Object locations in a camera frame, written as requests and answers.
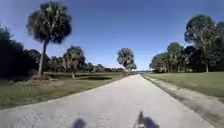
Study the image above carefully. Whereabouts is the distant palm tree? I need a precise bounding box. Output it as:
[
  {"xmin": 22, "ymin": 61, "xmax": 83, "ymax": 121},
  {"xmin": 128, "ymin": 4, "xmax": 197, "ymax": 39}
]
[{"xmin": 116, "ymin": 47, "xmax": 138, "ymax": 74}]

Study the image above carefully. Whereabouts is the distant row of trees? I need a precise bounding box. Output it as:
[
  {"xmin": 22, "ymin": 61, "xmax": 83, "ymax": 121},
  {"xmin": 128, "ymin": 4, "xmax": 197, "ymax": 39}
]
[{"xmin": 26, "ymin": 49, "xmax": 126, "ymax": 75}]

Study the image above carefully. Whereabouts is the pale concrete path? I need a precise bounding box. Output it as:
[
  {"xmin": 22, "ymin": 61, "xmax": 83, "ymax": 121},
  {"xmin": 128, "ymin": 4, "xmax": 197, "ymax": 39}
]
[{"xmin": 0, "ymin": 73, "xmax": 216, "ymax": 128}]

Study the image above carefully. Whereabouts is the short palm tree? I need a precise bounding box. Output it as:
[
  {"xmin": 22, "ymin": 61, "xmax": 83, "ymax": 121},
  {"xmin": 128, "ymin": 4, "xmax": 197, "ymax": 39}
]
[{"xmin": 62, "ymin": 45, "xmax": 86, "ymax": 80}]

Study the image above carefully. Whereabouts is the robot's own part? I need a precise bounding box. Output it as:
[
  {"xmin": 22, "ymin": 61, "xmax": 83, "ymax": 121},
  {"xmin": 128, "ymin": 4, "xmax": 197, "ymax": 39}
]
[
  {"xmin": 143, "ymin": 116, "xmax": 160, "ymax": 128},
  {"xmin": 72, "ymin": 118, "xmax": 87, "ymax": 128}
]

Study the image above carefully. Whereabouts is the tall palm tree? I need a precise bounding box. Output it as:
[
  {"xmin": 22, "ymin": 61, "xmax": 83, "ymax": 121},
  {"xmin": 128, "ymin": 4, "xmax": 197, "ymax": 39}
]
[{"xmin": 26, "ymin": 1, "xmax": 73, "ymax": 79}]

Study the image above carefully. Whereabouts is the rough grass verge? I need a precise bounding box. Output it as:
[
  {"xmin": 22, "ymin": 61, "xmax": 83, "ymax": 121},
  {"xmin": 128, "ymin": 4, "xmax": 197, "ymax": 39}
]
[{"xmin": 0, "ymin": 71, "xmax": 130, "ymax": 111}]

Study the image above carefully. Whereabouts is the mown green grass field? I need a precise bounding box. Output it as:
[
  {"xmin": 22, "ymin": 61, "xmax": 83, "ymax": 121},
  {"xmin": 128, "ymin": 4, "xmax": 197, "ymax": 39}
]
[{"xmin": 144, "ymin": 71, "xmax": 224, "ymax": 99}]

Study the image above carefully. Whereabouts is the row of dark trees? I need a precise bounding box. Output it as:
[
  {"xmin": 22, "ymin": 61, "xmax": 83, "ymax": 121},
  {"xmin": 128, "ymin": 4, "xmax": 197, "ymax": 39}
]
[{"xmin": 148, "ymin": 13, "xmax": 224, "ymax": 74}]

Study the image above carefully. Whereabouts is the dark thicket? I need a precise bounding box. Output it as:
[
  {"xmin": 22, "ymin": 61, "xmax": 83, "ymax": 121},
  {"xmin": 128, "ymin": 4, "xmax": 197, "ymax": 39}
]
[{"xmin": 0, "ymin": 28, "xmax": 42, "ymax": 81}]

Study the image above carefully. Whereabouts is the sandy gravel strip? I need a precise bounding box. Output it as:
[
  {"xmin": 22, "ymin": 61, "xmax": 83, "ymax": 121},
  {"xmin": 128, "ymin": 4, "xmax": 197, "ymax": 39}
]
[{"xmin": 141, "ymin": 73, "xmax": 224, "ymax": 128}]

